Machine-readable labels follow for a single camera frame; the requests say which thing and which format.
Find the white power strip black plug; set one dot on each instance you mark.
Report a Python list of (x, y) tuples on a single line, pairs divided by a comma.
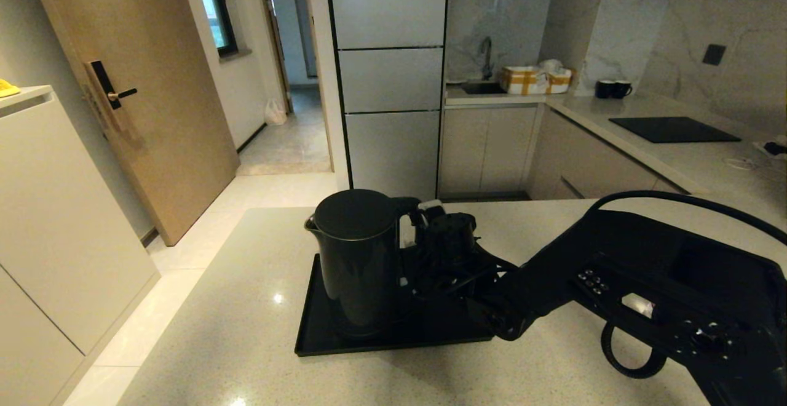
[(775, 147)]

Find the metal kitchen faucet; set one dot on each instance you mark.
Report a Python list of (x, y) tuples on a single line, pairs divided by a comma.
[(487, 55)]

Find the white storage cabinet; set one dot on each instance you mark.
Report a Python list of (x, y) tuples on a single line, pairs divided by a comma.
[(55, 227)]

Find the white crumpled bag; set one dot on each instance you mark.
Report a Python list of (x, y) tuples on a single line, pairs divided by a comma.
[(550, 66)]

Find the black rectangular serving tray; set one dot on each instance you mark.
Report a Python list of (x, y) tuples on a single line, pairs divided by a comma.
[(430, 335)]

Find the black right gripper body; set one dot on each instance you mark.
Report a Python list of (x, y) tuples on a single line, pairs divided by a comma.
[(455, 277)]

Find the black electric kettle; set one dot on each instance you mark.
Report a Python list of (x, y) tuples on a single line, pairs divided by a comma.
[(356, 258)]

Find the black mug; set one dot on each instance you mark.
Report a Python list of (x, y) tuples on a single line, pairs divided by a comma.
[(621, 89), (604, 90)]

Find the cardboard box with yellow tape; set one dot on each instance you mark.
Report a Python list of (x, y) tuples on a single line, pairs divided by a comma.
[(521, 80), (559, 80)]

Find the white plastic bag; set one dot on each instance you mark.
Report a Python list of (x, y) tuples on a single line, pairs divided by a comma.
[(276, 112)]

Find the black induction cooktop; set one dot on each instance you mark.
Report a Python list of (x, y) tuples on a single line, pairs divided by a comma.
[(673, 130)]

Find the light wooden door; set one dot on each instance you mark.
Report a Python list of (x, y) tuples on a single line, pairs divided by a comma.
[(160, 117)]

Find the tall white cabinet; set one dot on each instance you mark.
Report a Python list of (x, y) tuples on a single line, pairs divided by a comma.
[(387, 86)]

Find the dark kitchen sink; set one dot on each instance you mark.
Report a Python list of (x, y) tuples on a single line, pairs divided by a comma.
[(482, 88)]

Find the yellow object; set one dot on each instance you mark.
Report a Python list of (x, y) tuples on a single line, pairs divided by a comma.
[(7, 88)]

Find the dark wall socket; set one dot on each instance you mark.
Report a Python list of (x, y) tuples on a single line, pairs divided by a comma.
[(714, 55)]

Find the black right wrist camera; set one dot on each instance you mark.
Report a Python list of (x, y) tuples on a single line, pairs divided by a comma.
[(452, 237)]

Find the dark framed window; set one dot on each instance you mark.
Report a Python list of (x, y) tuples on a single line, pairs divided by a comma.
[(216, 12)]

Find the brown interior door frame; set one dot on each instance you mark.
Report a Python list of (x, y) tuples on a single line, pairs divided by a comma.
[(276, 55)]

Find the beige kitchen base cabinets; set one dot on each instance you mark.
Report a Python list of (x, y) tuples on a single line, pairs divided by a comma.
[(486, 147)]

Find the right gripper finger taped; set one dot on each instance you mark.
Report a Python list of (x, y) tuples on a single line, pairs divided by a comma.
[(430, 210)]

